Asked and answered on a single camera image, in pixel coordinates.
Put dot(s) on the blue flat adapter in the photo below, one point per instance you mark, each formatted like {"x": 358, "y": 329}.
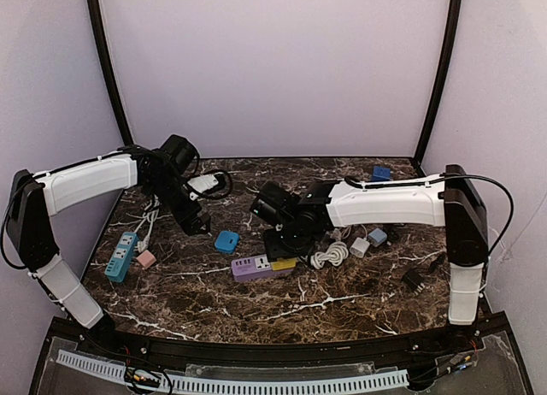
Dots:
{"x": 227, "y": 242}

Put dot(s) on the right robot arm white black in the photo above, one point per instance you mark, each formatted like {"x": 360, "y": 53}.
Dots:
{"x": 448, "y": 200}

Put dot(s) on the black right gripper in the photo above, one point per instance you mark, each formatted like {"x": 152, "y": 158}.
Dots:
{"x": 278, "y": 246}

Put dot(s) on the left black frame post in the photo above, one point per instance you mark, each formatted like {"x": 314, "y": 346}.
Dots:
{"x": 105, "y": 61}

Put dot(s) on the black front aluminium rail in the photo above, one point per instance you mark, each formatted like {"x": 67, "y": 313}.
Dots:
{"x": 413, "y": 350}

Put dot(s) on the light blue charger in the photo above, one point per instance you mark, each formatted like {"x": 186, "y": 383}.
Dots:
{"x": 377, "y": 237}

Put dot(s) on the black plug adapter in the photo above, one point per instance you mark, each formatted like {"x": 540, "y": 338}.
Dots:
{"x": 413, "y": 280}

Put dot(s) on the purple power strip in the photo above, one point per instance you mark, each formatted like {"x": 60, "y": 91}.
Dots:
{"x": 255, "y": 268}

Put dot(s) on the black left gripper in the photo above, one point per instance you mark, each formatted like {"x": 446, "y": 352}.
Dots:
{"x": 193, "y": 220}

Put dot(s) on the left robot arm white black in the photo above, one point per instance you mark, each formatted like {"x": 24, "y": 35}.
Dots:
{"x": 35, "y": 198}

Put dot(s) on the white slotted cable duct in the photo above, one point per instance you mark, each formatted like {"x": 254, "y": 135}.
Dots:
{"x": 357, "y": 378}

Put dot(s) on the yellow cube socket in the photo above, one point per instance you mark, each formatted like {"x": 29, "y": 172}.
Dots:
{"x": 284, "y": 264}

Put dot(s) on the dark blue cube socket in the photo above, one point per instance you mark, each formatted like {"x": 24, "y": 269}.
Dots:
{"x": 380, "y": 174}

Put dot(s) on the right black frame post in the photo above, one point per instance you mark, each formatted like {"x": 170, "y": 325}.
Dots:
{"x": 447, "y": 46}

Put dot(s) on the black frame post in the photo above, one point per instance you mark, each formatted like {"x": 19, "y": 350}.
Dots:
{"x": 447, "y": 46}
{"x": 105, "y": 61}

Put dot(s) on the white charger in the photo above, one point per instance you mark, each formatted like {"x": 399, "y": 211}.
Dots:
{"x": 359, "y": 247}

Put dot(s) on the teal power strip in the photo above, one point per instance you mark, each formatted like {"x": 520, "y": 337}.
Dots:
{"x": 121, "y": 258}

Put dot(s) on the pink charger plug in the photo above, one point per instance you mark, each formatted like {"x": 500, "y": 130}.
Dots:
{"x": 146, "y": 259}

